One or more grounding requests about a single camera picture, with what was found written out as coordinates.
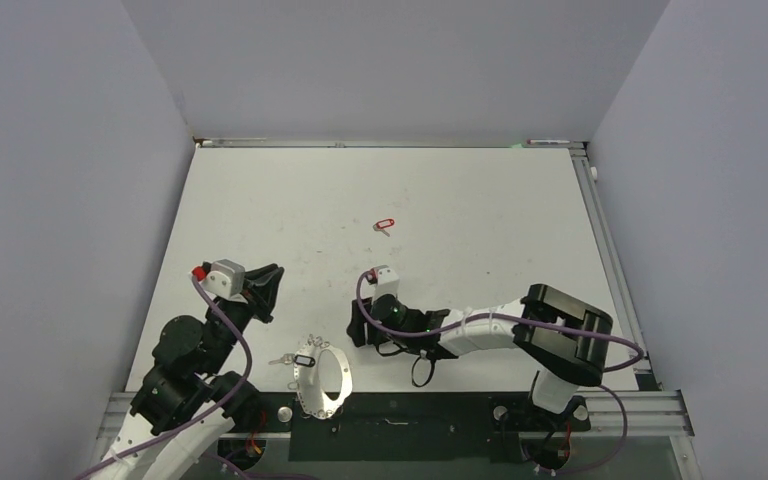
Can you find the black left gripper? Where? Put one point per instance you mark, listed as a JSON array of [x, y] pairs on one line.
[[260, 290]]

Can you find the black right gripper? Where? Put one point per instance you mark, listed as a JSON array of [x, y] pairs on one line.
[[357, 330]]

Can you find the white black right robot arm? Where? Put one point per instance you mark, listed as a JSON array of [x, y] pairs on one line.
[[567, 337]]

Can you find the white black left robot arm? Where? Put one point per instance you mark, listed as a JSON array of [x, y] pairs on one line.
[[187, 401]]

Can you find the red key tag with key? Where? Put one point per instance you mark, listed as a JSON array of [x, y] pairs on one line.
[[383, 226]]

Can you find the small silver key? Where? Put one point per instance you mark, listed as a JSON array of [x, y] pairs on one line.
[[286, 359]]

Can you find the black key tag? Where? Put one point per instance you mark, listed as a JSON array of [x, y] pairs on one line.
[[304, 361]]

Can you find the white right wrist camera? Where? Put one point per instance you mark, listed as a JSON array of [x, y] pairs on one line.
[[384, 280]]

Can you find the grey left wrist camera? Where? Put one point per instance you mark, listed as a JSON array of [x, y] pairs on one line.
[[223, 278]]

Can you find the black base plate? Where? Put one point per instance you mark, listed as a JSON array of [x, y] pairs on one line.
[[497, 426]]

